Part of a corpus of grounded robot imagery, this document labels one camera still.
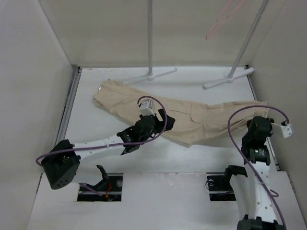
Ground right white rack stand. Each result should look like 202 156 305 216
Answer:
203 0 255 90

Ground white rack stand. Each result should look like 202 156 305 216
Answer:
123 0 177 86
203 0 255 90

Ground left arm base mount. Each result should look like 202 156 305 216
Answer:
77 165 123 202

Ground left white rack stand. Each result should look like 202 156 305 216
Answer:
123 0 177 86

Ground pink wire hanger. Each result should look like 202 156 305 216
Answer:
205 0 246 41

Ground metal side rail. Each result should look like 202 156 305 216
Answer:
55 65 82 145

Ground purple cable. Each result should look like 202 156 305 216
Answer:
227 105 290 226
35 96 168 196

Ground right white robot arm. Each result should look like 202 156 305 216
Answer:
237 116 286 230

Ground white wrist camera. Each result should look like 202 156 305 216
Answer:
139 99 155 116
272 123 293 138

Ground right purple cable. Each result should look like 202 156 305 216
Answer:
227 105 290 226

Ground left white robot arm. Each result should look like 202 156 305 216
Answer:
36 109 176 192

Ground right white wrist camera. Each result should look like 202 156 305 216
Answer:
272 123 293 138

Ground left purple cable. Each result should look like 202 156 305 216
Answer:
35 96 168 196

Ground beige trousers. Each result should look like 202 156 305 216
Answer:
93 80 269 146

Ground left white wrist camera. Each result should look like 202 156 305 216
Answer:
139 99 155 116

